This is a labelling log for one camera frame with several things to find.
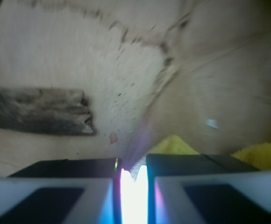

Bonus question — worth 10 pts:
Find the brown driftwood piece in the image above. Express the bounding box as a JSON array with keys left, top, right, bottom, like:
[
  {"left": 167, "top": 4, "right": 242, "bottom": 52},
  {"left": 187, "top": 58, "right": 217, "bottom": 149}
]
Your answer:
[{"left": 0, "top": 88, "right": 96, "bottom": 136}]

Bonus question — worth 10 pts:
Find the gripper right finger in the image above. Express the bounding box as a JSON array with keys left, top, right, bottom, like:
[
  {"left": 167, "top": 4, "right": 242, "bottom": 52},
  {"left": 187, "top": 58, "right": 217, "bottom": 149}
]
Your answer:
[{"left": 146, "top": 154, "right": 271, "bottom": 224}]

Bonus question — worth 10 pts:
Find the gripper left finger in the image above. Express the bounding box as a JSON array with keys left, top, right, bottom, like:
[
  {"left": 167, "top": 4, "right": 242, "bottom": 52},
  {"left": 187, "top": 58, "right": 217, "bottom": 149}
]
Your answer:
[{"left": 0, "top": 158, "right": 121, "bottom": 224}]

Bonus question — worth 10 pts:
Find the brown paper bag tray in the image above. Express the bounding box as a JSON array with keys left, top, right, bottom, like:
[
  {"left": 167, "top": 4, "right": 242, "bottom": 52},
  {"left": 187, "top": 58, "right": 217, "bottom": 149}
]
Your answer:
[{"left": 0, "top": 0, "right": 271, "bottom": 177}]

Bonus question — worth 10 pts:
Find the yellow cloth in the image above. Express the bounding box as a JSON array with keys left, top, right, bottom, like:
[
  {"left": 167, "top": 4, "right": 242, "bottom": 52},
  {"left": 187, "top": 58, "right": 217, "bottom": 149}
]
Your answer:
[{"left": 148, "top": 135, "right": 271, "bottom": 170}]

